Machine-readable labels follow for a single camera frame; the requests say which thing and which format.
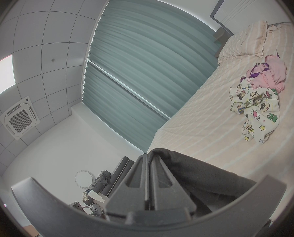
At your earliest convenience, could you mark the black dressing table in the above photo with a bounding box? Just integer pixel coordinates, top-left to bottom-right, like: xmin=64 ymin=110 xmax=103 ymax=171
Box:
xmin=84 ymin=171 xmax=113 ymax=207

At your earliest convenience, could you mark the grey bedside table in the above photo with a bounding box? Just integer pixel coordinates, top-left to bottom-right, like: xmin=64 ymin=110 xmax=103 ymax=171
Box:
xmin=213 ymin=27 xmax=230 ymax=44

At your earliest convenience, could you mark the black garment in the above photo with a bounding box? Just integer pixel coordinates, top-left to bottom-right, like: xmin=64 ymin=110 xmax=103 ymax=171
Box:
xmin=147 ymin=147 xmax=257 ymax=218

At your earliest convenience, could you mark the white printed garment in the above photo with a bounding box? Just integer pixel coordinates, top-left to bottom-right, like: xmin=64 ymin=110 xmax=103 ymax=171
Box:
xmin=229 ymin=78 xmax=281 ymax=145

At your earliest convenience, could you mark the cream pillow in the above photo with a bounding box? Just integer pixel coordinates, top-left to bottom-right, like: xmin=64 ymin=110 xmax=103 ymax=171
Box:
xmin=217 ymin=21 xmax=268 ymax=65

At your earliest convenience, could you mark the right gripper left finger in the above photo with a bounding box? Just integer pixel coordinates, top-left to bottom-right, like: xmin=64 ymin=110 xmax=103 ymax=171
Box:
xmin=105 ymin=154 xmax=148 ymax=214

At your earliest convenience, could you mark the blue-green curtain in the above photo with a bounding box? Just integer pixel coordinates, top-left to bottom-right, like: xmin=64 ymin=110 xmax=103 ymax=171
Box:
xmin=86 ymin=0 xmax=220 ymax=119
xmin=82 ymin=61 xmax=171 ymax=152

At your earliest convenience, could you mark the pink garment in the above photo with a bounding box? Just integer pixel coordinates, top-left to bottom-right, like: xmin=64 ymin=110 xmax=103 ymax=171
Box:
xmin=247 ymin=50 xmax=288 ymax=92

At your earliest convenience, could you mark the black chest of drawers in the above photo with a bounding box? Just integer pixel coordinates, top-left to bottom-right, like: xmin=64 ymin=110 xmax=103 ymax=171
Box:
xmin=100 ymin=157 xmax=135 ymax=197

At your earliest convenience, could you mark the dark grey garment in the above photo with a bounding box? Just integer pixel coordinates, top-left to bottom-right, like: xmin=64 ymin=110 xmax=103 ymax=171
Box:
xmin=95 ymin=172 xmax=110 ymax=184

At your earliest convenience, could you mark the round white mirror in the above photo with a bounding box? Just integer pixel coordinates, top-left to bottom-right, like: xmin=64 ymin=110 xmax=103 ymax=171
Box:
xmin=75 ymin=170 xmax=93 ymax=188

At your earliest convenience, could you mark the bed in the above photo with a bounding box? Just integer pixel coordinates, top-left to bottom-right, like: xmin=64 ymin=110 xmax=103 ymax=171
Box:
xmin=147 ymin=0 xmax=294 ymax=222

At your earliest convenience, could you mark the ceiling air conditioner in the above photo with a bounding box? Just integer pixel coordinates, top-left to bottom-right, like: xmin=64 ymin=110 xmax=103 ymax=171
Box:
xmin=0 ymin=96 xmax=41 ymax=140

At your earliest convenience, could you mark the ceiling light panel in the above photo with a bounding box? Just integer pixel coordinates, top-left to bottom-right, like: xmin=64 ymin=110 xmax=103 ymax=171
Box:
xmin=0 ymin=54 xmax=15 ymax=98

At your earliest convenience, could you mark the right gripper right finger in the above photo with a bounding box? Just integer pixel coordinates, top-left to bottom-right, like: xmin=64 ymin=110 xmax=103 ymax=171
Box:
xmin=149 ymin=154 xmax=197 ymax=214

